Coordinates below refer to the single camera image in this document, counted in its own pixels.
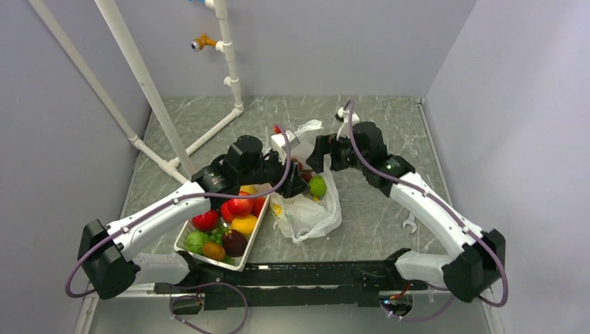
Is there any red strawberry fake fruit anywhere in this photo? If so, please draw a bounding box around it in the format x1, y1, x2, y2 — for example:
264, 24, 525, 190
251, 196, 266, 217

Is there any red apple fake fruit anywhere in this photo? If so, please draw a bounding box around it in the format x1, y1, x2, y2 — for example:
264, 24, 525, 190
225, 198, 253, 217

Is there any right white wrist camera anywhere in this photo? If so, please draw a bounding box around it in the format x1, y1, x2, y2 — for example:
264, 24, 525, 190
335, 107, 360, 141

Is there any green grapes fake fruit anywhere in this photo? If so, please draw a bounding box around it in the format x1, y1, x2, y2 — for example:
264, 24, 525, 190
209, 225, 229, 245

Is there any green lime fake fruit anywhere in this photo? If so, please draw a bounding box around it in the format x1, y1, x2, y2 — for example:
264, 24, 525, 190
308, 175, 328, 198

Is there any silver wrench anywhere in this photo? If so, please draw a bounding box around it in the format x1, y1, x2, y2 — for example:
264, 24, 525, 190
402, 213, 417, 234

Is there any dark purple fake fruit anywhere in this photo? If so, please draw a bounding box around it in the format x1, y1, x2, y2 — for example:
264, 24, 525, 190
221, 229, 248, 257

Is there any red lychee bunch fake fruit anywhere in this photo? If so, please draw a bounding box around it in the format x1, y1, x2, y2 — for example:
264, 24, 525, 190
292, 158, 313, 183

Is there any red tomato fake fruit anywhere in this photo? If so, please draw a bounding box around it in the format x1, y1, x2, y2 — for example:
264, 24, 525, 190
191, 210, 219, 232

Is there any yellow lemon fake fruit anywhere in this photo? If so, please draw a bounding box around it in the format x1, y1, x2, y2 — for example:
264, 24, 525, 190
240, 185, 258, 195

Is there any green round fake fruit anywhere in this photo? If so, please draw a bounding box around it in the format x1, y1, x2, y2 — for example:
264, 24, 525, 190
185, 230, 209, 255

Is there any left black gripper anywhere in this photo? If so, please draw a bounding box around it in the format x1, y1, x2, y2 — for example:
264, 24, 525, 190
239, 148, 311, 198

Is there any brown kiwi fake fruit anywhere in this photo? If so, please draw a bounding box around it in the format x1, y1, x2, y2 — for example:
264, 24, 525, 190
202, 241, 227, 262

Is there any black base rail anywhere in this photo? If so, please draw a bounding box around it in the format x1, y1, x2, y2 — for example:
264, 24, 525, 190
154, 259, 426, 310

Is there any orange silver valve knob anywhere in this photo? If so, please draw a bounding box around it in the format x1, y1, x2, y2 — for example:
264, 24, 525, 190
191, 33, 218, 52

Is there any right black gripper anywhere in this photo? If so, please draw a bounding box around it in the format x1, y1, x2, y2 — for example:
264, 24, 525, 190
306, 132, 368, 174

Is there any white plastic basket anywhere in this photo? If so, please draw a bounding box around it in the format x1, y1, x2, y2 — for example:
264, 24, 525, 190
173, 184, 270, 271

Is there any white PVC pipe frame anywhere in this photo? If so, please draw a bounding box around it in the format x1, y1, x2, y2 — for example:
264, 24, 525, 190
30, 1, 245, 184

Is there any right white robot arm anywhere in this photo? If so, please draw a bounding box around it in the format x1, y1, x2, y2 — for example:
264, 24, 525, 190
306, 122, 509, 307

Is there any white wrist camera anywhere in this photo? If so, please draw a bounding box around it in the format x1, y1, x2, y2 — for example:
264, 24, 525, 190
270, 125, 300, 161
335, 107, 360, 141

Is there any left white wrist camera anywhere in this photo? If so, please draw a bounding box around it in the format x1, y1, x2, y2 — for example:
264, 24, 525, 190
270, 125, 300, 161

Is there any yellow mango fake fruit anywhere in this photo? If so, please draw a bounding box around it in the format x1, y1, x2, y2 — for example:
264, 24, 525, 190
230, 214, 258, 238

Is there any white plastic bag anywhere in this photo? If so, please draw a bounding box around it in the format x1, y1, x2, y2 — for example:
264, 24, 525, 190
270, 120, 342, 244

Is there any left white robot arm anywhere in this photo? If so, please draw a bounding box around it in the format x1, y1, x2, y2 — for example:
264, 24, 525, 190
65, 131, 308, 300

